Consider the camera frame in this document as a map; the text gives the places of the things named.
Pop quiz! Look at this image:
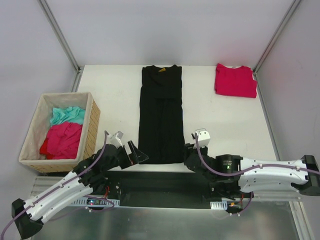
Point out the black flower print t-shirt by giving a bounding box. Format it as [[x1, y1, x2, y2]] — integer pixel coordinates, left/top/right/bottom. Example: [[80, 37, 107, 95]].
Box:
[[138, 65, 185, 165]]

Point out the wicker laundry basket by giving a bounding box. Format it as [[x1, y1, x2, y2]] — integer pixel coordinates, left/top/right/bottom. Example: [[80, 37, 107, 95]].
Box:
[[18, 92, 101, 173]]

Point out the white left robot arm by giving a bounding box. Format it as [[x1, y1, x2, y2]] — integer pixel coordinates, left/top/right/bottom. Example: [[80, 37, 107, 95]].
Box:
[[11, 131, 149, 240]]

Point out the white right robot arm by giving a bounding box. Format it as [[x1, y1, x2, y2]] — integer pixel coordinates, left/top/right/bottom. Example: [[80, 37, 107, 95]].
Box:
[[184, 128, 320, 199]]

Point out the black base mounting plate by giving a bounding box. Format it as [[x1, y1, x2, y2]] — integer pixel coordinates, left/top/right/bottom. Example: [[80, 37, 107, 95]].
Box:
[[76, 168, 254, 208]]

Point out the red t-shirt in basket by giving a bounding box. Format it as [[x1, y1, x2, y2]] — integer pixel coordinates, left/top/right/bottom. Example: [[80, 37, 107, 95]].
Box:
[[39, 121, 83, 160]]

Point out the teal t-shirt in basket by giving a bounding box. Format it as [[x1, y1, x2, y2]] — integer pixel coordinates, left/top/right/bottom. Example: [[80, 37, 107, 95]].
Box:
[[50, 106, 86, 127]]

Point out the folded red t-shirt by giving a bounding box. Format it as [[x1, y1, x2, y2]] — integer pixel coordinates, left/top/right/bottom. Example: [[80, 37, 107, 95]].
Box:
[[214, 63, 257, 99]]

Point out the right white cable duct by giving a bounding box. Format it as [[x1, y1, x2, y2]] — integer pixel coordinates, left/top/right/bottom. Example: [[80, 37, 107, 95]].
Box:
[[210, 200, 244, 210]]

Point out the white cable duct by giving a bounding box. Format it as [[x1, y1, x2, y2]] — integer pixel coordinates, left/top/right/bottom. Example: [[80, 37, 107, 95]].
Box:
[[70, 197, 120, 208], [210, 200, 244, 210]]

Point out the left white cable duct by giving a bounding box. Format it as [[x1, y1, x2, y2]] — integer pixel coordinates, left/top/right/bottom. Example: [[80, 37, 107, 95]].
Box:
[[70, 197, 120, 208]]

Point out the aluminium front rail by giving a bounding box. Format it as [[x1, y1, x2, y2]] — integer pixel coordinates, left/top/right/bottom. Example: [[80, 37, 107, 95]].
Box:
[[30, 176, 303, 202]]

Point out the left aluminium frame post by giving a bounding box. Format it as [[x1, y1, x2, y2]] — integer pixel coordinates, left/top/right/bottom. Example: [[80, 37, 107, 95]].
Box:
[[37, 0, 82, 74]]

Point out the aluminium frame post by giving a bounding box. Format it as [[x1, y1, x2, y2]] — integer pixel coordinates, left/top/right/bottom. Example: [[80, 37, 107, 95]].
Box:
[[37, 0, 82, 74], [252, 0, 302, 76]]

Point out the right aluminium frame post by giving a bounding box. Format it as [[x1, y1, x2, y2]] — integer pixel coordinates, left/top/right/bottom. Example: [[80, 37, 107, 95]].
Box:
[[252, 0, 302, 76]]

